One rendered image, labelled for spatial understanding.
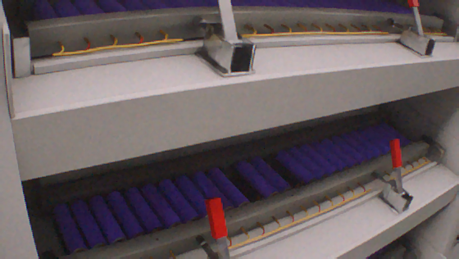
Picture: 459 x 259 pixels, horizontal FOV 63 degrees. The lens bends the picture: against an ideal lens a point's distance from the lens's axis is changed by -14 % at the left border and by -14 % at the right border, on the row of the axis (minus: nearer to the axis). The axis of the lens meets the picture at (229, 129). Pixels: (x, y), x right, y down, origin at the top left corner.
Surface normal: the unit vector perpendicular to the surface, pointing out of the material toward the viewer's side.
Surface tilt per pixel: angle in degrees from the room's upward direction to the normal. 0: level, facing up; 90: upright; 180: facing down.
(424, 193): 15
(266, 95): 105
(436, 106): 90
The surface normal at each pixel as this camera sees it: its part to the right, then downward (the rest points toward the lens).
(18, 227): 0.56, 0.27
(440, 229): -0.83, 0.17
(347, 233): 0.16, -0.84
